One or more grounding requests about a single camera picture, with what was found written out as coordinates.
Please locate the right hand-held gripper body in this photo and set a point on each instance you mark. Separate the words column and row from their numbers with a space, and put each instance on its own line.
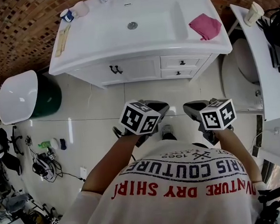
column 217, row 116

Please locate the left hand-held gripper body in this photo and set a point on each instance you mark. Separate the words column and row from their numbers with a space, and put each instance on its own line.
column 140, row 118

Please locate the white drawer black knob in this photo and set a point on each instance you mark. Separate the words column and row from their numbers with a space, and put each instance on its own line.
column 187, row 72
column 172, row 62

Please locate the person's left forearm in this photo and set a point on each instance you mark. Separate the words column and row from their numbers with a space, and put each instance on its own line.
column 109, row 158

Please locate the person's right forearm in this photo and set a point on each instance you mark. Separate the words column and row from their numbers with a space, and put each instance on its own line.
column 237, row 155

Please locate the person's grey shoe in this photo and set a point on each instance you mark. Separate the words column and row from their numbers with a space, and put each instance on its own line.
column 167, row 131

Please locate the white toilet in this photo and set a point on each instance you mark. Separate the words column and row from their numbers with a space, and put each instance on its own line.
column 239, row 79

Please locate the white vanity cabinet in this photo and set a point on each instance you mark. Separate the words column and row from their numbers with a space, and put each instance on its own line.
column 140, row 73

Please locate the white side shelf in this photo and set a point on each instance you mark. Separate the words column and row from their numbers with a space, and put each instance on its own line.
column 266, row 82

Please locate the white power socket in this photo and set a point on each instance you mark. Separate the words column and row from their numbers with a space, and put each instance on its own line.
column 83, row 172

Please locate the white ceramic sink top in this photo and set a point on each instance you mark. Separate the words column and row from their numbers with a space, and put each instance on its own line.
column 116, row 42

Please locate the dark blue cloth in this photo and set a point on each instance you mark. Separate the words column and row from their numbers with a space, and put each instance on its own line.
column 63, row 144

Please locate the white round container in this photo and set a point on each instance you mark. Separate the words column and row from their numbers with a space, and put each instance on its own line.
column 55, row 143

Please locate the pink cloth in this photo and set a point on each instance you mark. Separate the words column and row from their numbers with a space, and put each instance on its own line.
column 205, row 25

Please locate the metal sink drain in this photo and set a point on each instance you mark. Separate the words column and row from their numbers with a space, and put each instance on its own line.
column 132, row 25

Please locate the dark green bucket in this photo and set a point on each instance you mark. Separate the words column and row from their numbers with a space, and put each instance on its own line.
column 49, row 95

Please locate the person's white printed t-shirt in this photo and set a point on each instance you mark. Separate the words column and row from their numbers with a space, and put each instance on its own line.
column 172, row 209

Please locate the green bottle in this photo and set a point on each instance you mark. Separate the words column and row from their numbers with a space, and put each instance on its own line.
column 44, row 144

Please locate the cream plastic bottle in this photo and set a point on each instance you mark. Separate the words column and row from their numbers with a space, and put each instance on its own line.
column 254, row 13

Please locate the pale pink cup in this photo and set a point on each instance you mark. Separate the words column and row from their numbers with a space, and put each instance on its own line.
column 82, row 8

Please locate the white oval basin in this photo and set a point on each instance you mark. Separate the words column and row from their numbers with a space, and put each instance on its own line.
column 17, row 97

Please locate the blue and white mug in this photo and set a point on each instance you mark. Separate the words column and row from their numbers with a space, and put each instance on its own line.
column 66, row 15

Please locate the black chair base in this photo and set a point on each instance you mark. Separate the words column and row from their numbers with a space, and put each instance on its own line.
column 15, row 140

